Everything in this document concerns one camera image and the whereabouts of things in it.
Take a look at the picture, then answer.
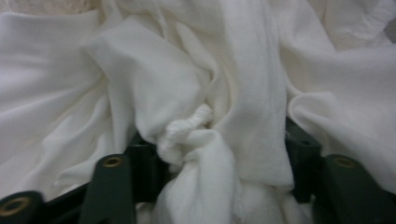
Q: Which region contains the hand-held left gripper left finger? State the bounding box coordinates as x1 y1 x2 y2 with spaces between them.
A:
124 133 171 203

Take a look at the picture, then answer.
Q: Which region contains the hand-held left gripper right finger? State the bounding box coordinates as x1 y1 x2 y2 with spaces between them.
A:
284 116 323 203

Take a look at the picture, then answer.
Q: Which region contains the white garment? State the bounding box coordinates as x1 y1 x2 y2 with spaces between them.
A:
0 0 396 224

